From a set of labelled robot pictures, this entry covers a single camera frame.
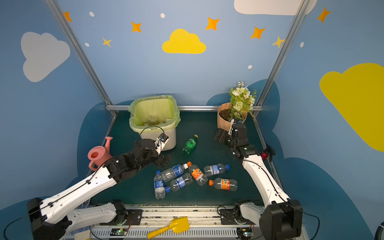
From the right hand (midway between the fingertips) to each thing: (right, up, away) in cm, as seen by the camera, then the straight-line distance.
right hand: (222, 132), depth 82 cm
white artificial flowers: (+12, +18, +5) cm, 22 cm away
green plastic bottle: (-18, -9, +17) cm, 27 cm away
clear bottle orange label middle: (-13, -25, +2) cm, 28 cm away
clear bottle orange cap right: (+1, -29, -1) cm, 29 cm away
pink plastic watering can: (-70, -13, +2) cm, 71 cm away
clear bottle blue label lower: (-26, -30, +2) cm, 39 cm away
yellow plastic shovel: (-23, -45, -10) cm, 52 cm away
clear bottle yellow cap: (-44, +7, +16) cm, 47 cm away
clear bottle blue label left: (-35, -29, -2) cm, 45 cm away
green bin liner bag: (-43, +12, +17) cm, 47 cm away
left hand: (-29, -7, -9) cm, 32 cm away
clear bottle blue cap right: (-2, -22, +5) cm, 23 cm away
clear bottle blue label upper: (-30, -24, +1) cm, 39 cm away
